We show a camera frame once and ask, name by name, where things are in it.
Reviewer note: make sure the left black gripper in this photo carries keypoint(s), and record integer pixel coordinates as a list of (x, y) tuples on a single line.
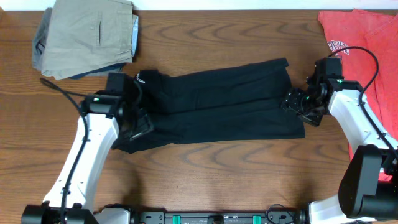
[(140, 125)]

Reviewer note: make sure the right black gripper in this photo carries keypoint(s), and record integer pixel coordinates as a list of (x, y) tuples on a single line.
[(298, 104)]

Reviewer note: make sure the black polo shirt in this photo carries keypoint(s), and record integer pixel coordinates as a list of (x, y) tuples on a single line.
[(228, 104)]

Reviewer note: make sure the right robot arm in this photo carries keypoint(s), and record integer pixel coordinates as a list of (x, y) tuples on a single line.
[(368, 189)]

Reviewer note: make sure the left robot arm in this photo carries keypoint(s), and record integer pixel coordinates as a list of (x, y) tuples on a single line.
[(71, 199)]

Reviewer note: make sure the folded dark blue garment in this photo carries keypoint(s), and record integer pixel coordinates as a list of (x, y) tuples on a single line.
[(116, 68)]

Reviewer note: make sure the red printed t-shirt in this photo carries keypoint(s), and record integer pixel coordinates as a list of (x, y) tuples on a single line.
[(377, 33)]

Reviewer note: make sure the folded light blue garment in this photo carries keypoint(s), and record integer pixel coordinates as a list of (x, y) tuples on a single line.
[(134, 35)]

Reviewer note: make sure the folded khaki trousers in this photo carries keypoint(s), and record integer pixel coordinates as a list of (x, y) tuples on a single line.
[(87, 35)]

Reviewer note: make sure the folded grey garment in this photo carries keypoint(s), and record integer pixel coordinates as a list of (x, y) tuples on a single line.
[(40, 39)]

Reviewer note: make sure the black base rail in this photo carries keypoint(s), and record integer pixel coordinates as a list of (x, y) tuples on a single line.
[(277, 216)]

